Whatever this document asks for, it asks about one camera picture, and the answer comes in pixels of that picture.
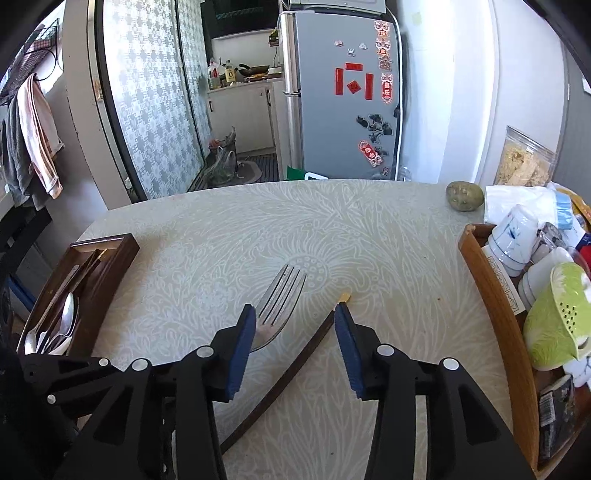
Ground blue and white packet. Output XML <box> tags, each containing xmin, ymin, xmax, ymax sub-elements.
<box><xmin>554</xmin><ymin>191</ymin><xmax>588</xmax><ymax>246</ymax></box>

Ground dark wooden chopstick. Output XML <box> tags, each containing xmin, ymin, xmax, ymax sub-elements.
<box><xmin>46</xmin><ymin>249</ymin><xmax>108</xmax><ymax>324</ymax></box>
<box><xmin>221</xmin><ymin>292</ymin><xmax>352</xmax><ymax>455</ymax></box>

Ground white printed box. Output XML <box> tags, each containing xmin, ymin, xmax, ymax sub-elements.
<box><xmin>482</xmin><ymin>244</ymin><xmax>528</xmax><ymax>313</ymax></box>

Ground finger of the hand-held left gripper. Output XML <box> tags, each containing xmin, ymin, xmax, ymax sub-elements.
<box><xmin>18</xmin><ymin>355</ymin><xmax>126</xmax><ymax>418</ymax></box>

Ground grey towel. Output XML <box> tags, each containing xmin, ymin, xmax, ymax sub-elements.
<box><xmin>0</xmin><ymin>92</ymin><xmax>49</xmax><ymax>209</ymax></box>

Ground white cup with blue print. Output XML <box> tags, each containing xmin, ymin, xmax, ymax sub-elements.
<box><xmin>488</xmin><ymin>204</ymin><xmax>539</xmax><ymax>277</ymax></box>

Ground dark door mat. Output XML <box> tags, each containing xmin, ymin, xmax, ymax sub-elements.
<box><xmin>187</xmin><ymin>152</ymin><xmax>279</xmax><ymax>192</ymax></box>

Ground clear bag of dried food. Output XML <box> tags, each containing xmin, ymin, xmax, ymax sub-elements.
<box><xmin>494</xmin><ymin>126</ymin><xmax>557</xmax><ymax>188</ymax></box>

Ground white plastic bag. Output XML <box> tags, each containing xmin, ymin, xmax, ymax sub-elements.
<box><xmin>484</xmin><ymin>185</ymin><xmax>558</xmax><ymax>228</ymax></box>

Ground blue flat object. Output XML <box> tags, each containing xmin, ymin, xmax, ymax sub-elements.
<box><xmin>9</xmin><ymin>274</ymin><xmax>37</xmax><ymax>311</ymax></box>

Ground stack of white bowls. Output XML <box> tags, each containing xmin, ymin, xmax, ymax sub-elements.
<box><xmin>517</xmin><ymin>247</ymin><xmax>574</xmax><ymax>315</ymax></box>

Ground green colander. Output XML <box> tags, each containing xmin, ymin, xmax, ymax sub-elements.
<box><xmin>524</xmin><ymin>262</ymin><xmax>591</xmax><ymax>370</ymax></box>

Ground grey refrigerator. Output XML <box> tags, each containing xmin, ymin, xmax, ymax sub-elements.
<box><xmin>278</xmin><ymin>10</ymin><xmax>403</xmax><ymax>182</ymax></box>

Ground floral patterned tablecloth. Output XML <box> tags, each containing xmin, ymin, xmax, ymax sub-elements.
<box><xmin>76</xmin><ymin>180</ymin><xmax>513</xmax><ymax>480</ymax></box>

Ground dark wooden utensil tray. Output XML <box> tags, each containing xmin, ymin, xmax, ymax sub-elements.
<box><xmin>17</xmin><ymin>233</ymin><xmax>140</xmax><ymax>358</ymax></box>

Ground plastic bag of vegetables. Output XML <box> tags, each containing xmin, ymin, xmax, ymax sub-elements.
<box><xmin>208</xmin><ymin>128</ymin><xmax>238</xmax><ymax>180</ymax></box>

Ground light wooden tray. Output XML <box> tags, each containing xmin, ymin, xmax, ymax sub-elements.
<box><xmin>458</xmin><ymin>224</ymin><xmax>591</xmax><ymax>478</ymax></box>

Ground metal spoon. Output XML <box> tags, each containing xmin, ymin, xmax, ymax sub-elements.
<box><xmin>46</xmin><ymin>292</ymin><xmax>78</xmax><ymax>354</ymax></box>

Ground white kitchen counter cabinet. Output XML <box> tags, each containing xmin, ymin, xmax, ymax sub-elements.
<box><xmin>206</xmin><ymin>78</ymin><xmax>284</xmax><ymax>155</ymax></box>

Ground black packet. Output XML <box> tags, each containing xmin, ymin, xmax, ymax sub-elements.
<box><xmin>538</xmin><ymin>376</ymin><xmax>579</xmax><ymax>464</ymax></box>

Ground black cabinet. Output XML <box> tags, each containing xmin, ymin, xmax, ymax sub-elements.
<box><xmin>0</xmin><ymin>203</ymin><xmax>51</xmax><ymax>287</ymax></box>

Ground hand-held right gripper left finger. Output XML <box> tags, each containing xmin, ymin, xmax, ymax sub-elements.
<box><xmin>53</xmin><ymin>304</ymin><xmax>257</xmax><ymax>480</ymax></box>

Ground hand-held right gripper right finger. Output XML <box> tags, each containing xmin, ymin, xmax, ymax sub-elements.
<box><xmin>333</xmin><ymin>302</ymin><xmax>536</xmax><ymax>480</ymax></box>

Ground clear glass cup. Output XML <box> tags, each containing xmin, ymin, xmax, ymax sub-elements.
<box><xmin>538</xmin><ymin>222</ymin><xmax>563</xmax><ymax>251</ymax></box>

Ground group of fridge magnets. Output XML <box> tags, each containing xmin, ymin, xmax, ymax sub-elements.
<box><xmin>333</xmin><ymin>19</ymin><xmax>402</xmax><ymax>181</ymax></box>

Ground pink striped towel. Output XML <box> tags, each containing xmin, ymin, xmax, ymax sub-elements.
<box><xmin>17</xmin><ymin>73</ymin><xmax>64</xmax><ymax>199</ymax></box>

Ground group of kitchen bottles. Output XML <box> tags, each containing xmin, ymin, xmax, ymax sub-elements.
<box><xmin>208</xmin><ymin>58</ymin><xmax>239</xmax><ymax>90</ymax></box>

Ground black wire basket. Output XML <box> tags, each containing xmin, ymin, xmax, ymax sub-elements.
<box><xmin>0</xmin><ymin>18</ymin><xmax>63</xmax><ymax>100</ymax></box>

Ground potato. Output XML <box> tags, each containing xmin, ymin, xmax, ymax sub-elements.
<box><xmin>445</xmin><ymin>181</ymin><xmax>485</xmax><ymax>212</ymax></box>

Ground metal fork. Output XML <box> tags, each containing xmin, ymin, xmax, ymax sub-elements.
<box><xmin>249</xmin><ymin>264</ymin><xmax>307</xmax><ymax>352</ymax></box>

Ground patterned glass sliding door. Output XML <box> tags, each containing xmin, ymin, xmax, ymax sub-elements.
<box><xmin>95</xmin><ymin>0</ymin><xmax>214</xmax><ymax>201</ymax></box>

